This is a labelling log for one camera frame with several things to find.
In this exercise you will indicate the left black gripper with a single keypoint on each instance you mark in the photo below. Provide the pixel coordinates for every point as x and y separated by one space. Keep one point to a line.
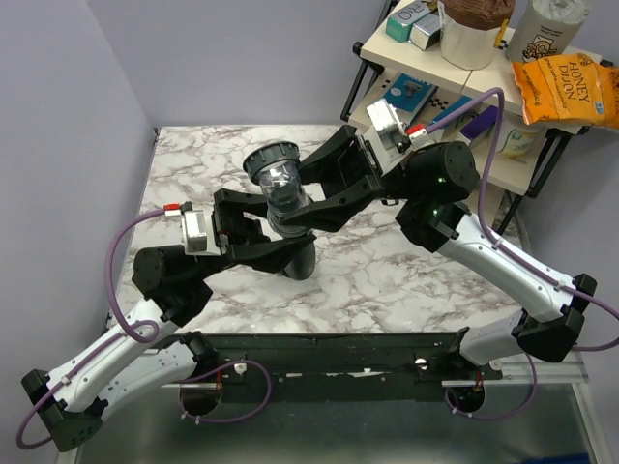
241 239

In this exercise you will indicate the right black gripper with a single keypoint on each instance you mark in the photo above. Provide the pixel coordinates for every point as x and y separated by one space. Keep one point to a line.
321 167

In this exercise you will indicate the clear plastic pipe fitting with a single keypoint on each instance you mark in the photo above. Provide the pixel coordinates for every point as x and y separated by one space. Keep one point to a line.
274 167

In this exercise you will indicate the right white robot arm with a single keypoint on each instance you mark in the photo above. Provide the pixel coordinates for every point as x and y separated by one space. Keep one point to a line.
432 180

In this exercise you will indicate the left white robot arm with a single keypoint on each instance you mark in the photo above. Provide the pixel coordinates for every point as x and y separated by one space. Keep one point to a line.
74 399

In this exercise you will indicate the blue product box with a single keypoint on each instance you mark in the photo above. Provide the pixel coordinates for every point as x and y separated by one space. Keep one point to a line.
409 94

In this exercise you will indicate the blue white carton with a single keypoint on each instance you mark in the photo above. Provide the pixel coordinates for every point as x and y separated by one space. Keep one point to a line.
454 106

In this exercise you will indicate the purple white carton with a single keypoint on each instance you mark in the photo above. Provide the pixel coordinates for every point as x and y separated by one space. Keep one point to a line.
480 125

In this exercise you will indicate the teal green box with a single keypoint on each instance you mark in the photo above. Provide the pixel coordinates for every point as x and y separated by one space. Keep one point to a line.
400 23

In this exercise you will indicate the silver small box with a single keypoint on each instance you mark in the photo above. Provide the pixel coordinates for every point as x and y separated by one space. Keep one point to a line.
425 32

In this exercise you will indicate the white round container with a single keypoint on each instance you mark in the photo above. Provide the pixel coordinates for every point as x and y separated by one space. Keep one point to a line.
515 136

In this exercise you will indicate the white tub brown lid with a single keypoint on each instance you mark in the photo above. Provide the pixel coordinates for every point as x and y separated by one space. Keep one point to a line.
469 29

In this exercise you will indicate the orange honey dijon chip bag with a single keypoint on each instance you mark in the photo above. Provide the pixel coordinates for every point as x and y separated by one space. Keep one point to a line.
568 88

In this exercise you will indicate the grey cylindrical canister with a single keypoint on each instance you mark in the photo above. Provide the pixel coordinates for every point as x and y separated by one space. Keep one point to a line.
546 29

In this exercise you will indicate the aluminium frame rail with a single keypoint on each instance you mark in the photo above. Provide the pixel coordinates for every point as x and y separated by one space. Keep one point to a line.
541 374

